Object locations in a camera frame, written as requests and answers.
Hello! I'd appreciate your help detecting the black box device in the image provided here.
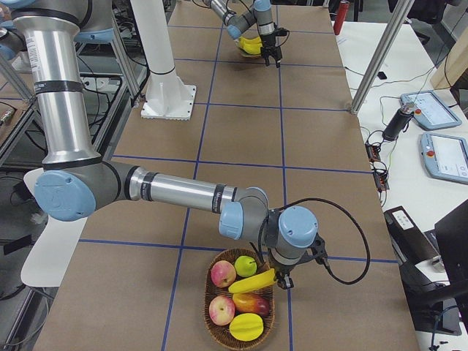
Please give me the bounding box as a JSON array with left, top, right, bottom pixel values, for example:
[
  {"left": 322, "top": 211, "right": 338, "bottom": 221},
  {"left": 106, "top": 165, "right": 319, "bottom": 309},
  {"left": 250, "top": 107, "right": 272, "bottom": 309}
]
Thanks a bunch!
[{"left": 383, "top": 205, "right": 453, "bottom": 293}]

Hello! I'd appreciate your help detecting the teach pendant tablet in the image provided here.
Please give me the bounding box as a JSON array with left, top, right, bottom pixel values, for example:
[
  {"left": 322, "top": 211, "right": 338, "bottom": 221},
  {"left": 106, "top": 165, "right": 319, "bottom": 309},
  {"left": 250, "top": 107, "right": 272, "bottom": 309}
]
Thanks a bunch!
[
  {"left": 400, "top": 91, "right": 461, "bottom": 131},
  {"left": 420, "top": 132, "right": 467, "bottom": 184}
]

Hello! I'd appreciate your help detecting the far teach pendant tablet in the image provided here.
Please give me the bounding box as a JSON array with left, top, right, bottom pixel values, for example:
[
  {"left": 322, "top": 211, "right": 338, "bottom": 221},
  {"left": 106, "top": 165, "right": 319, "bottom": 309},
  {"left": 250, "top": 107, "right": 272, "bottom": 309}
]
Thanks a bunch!
[{"left": 400, "top": 91, "right": 461, "bottom": 131}]

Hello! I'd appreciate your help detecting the red pink apple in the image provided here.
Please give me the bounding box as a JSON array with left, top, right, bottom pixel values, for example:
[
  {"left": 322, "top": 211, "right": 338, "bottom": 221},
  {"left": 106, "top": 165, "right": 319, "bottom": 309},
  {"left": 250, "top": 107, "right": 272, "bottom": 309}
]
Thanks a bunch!
[{"left": 211, "top": 260, "right": 237, "bottom": 288}]

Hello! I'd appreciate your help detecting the grey square plate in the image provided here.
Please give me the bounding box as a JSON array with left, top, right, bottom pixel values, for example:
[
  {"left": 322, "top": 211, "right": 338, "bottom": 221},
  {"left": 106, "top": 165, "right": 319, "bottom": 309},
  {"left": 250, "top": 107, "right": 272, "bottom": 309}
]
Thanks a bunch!
[{"left": 239, "top": 48, "right": 262, "bottom": 59}]

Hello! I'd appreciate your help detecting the small black puck device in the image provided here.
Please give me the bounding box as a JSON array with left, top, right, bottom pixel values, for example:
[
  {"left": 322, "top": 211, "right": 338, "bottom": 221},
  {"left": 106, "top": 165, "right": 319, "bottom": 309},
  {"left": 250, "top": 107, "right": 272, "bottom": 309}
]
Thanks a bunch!
[{"left": 377, "top": 71, "right": 387, "bottom": 80}]

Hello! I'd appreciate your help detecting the white chair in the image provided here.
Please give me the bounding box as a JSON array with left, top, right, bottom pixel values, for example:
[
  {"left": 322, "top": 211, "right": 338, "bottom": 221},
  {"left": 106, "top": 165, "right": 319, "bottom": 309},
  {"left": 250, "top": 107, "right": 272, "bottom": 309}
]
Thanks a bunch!
[{"left": 20, "top": 167, "right": 88, "bottom": 289}]

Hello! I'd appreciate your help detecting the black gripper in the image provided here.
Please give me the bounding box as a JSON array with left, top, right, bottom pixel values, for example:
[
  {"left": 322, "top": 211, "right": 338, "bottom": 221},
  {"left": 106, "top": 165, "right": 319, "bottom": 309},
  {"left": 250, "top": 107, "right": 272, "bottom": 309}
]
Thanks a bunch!
[
  {"left": 260, "top": 31, "right": 282, "bottom": 68},
  {"left": 268, "top": 252, "right": 307, "bottom": 290}
]

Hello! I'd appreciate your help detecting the black computer monitor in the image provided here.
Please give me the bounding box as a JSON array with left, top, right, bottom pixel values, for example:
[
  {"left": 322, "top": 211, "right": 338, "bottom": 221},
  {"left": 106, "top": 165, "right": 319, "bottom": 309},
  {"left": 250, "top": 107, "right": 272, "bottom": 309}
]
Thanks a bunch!
[{"left": 434, "top": 199, "right": 468, "bottom": 304}]

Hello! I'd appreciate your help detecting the yellow lemon fruit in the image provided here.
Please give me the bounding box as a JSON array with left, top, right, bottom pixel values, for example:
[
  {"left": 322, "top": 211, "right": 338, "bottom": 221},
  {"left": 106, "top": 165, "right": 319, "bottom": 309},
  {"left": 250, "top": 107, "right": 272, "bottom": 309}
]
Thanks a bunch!
[{"left": 229, "top": 313, "right": 264, "bottom": 341}]

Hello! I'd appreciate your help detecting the red cylinder tube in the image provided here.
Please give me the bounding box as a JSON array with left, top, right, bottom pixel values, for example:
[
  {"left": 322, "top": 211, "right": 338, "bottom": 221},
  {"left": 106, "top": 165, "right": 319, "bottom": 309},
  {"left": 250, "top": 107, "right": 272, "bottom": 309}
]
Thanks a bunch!
[{"left": 333, "top": 1, "right": 350, "bottom": 36}]

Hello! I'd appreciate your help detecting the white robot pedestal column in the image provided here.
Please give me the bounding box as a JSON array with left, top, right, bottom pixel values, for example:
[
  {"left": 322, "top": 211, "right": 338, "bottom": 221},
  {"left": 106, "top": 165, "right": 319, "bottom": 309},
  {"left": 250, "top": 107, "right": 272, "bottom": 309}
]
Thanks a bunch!
[{"left": 131, "top": 0, "right": 197, "bottom": 121}]

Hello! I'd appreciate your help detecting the mango red yellow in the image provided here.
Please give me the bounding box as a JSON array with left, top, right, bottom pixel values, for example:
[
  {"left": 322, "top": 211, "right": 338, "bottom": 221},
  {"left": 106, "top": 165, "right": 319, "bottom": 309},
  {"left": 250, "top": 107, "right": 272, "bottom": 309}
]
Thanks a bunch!
[{"left": 232, "top": 292, "right": 270, "bottom": 317}]

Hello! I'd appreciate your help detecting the green apple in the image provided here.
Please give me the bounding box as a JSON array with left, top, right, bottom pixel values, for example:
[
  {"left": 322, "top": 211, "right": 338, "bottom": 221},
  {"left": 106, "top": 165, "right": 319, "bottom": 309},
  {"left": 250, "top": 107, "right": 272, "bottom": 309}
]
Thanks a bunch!
[{"left": 234, "top": 255, "right": 257, "bottom": 278}]

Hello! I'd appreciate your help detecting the wicker fruit basket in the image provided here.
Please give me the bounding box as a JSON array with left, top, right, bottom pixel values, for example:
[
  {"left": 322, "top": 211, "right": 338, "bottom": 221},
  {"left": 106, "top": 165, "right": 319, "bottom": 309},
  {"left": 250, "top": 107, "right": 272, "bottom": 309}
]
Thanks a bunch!
[{"left": 204, "top": 249, "right": 275, "bottom": 350}]

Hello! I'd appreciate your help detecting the aluminium frame post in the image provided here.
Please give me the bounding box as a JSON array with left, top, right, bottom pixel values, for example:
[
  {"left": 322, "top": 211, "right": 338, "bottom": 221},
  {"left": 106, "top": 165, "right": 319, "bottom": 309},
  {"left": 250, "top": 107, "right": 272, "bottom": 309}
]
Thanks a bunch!
[{"left": 350, "top": 0, "right": 415, "bottom": 115}]

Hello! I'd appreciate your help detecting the yellow banana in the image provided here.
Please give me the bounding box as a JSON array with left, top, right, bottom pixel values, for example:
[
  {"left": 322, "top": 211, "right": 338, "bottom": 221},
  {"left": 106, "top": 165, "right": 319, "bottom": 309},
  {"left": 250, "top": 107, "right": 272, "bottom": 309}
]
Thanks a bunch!
[
  {"left": 237, "top": 36, "right": 262, "bottom": 55},
  {"left": 228, "top": 268, "right": 276, "bottom": 294}
]

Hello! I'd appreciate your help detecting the near teach pendant tablet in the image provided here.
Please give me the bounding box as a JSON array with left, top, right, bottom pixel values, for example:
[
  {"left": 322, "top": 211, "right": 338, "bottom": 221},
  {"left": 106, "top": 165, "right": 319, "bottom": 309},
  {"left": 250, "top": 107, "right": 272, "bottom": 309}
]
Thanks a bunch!
[{"left": 420, "top": 132, "right": 467, "bottom": 184}]

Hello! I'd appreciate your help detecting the black water bottle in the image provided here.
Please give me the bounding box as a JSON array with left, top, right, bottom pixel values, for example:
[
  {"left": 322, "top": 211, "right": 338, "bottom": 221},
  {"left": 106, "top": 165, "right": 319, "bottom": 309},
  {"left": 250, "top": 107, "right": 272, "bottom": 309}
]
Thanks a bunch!
[{"left": 382, "top": 103, "right": 415, "bottom": 141}]

